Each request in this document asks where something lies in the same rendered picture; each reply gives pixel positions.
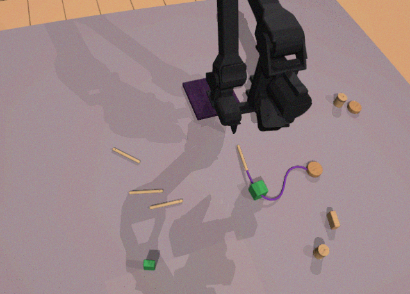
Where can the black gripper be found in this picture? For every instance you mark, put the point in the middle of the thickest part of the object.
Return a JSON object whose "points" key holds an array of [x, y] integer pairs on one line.
{"points": [[230, 112]]}

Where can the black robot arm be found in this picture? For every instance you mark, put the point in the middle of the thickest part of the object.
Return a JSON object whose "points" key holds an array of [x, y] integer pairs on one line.
{"points": [[278, 34]]}

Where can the small wooden block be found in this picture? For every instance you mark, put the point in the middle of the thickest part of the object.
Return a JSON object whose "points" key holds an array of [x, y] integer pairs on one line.
{"points": [[333, 220]]}

